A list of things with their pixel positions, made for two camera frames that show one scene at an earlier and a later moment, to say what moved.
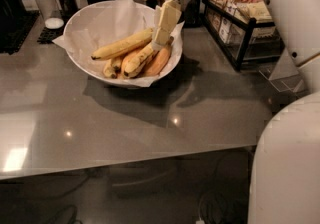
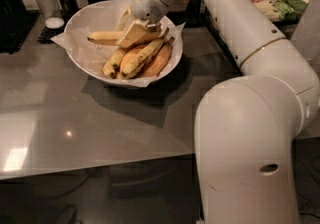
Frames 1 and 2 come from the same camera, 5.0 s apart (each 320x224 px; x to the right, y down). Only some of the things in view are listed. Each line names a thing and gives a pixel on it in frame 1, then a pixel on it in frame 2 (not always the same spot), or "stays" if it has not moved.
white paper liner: x=99 y=26 stays
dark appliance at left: x=12 y=11 stays
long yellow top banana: x=130 y=41 to x=109 y=38
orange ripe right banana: x=158 y=64 stays
